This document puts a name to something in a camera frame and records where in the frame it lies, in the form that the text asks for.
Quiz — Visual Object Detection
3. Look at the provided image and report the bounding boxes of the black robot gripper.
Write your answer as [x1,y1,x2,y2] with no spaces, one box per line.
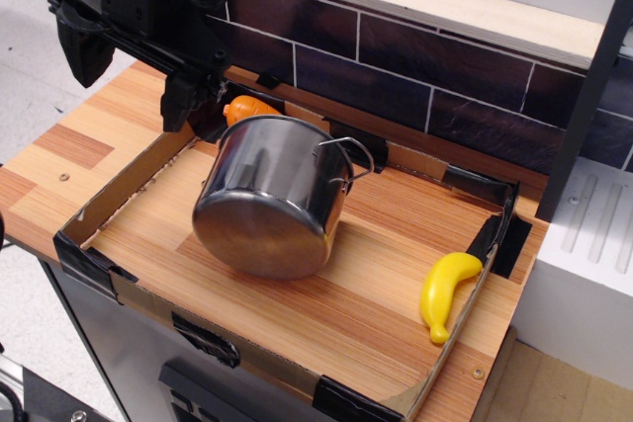
[48,0,230,132]

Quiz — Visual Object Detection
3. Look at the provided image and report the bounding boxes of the shiny metal pot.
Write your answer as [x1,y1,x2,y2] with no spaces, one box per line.
[192,115,374,280]

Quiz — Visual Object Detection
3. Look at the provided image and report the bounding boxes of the cardboard fence with black tape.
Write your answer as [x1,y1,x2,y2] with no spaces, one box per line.
[54,130,545,421]

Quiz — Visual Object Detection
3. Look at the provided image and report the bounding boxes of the orange plastic toy carrot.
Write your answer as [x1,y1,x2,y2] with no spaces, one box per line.
[223,95,281,127]

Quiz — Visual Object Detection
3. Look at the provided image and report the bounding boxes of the yellow plastic toy banana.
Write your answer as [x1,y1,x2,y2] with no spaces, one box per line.
[419,252,484,344]

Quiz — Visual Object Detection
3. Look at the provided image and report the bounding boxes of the white toy sink drainboard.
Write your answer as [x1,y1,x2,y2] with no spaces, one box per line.
[512,158,632,388]

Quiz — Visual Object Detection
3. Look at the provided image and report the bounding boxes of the dark grey vertical post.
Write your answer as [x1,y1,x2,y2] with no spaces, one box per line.
[535,0,632,222]

